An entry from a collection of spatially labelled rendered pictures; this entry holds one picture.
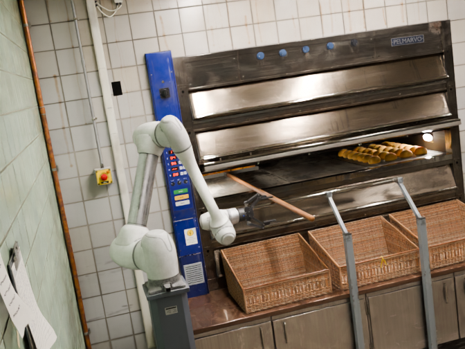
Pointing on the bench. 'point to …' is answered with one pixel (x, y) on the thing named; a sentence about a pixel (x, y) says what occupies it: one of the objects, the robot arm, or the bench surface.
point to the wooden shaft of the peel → (273, 199)
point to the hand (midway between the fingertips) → (272, 208)
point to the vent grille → (194, 273)
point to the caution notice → (190, 236)
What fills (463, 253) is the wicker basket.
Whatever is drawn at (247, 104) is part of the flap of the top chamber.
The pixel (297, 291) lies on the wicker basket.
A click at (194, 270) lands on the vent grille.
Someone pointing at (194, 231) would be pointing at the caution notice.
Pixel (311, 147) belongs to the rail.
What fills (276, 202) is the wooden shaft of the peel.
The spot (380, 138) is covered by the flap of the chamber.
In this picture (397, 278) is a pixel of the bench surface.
